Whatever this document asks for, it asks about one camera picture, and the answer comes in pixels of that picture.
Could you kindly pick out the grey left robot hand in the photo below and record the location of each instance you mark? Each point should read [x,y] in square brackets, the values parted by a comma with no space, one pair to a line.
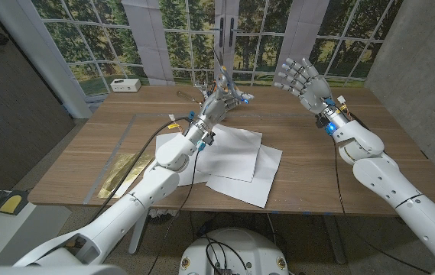
[213,109]

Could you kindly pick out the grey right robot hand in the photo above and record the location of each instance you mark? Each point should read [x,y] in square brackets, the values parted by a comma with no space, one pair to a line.
[316,89]

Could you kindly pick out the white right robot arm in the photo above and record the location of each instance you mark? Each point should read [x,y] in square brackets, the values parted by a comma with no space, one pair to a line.
[400,183]

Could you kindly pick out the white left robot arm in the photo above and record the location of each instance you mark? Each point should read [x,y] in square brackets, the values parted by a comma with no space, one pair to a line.
[125,206]

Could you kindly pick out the white mug with tools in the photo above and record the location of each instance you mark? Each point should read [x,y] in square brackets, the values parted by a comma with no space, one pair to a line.
[213,88]

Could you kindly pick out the silver metal wrench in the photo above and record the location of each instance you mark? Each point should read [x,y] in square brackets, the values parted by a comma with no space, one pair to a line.
[202,88]

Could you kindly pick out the creased white paper sheet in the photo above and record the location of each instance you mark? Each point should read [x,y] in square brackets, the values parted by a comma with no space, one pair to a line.
[236,153]

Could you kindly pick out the printed window forest backdrop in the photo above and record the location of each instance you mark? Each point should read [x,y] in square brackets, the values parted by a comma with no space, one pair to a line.
[148,46]

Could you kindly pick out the large white paper sheet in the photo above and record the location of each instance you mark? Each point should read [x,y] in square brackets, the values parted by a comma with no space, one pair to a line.
[255,189]

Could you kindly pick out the white power strip box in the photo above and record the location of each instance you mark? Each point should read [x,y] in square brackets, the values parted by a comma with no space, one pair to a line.
[125,85]

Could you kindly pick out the gold foil sheet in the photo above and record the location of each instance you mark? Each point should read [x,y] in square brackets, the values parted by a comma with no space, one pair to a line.
[121,173]

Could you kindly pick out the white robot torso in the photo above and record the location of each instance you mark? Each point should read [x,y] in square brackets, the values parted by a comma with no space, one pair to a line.
[236,248]

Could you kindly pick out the white table leg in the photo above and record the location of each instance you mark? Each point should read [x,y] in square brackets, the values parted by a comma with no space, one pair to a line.
[137,237]

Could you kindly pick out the grey table leg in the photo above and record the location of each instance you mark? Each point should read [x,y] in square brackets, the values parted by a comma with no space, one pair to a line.
[335,240]

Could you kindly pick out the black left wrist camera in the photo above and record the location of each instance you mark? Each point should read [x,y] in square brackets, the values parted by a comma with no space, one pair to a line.
[208,138]

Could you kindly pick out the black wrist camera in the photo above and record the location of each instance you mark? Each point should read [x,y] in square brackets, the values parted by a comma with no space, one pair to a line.
[208,138]
[321,121]

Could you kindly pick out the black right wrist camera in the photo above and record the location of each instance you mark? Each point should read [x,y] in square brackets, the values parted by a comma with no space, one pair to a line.
[321,121]

